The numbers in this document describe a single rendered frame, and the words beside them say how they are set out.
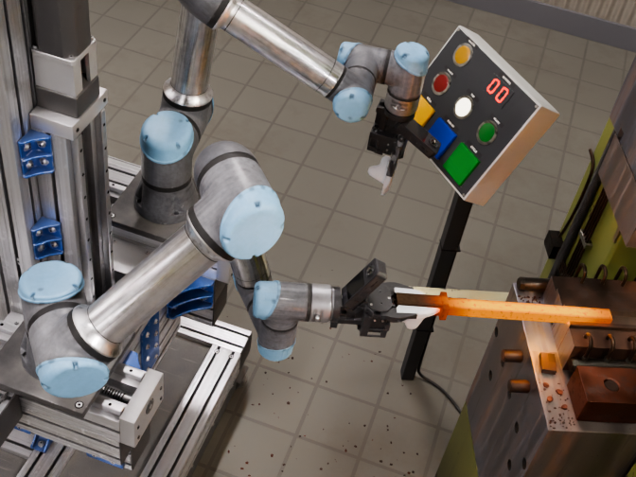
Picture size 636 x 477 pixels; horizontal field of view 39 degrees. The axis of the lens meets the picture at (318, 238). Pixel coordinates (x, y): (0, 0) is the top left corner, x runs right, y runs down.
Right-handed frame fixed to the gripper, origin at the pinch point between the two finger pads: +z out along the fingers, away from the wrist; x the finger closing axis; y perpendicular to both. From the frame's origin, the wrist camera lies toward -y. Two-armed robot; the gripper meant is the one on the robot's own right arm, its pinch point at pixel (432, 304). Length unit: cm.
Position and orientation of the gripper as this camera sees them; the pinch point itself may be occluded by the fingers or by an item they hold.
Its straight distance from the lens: 178.4
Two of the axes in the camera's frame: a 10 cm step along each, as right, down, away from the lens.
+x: 0.2, 7.0, -7.1
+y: -1.3, 7.1, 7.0
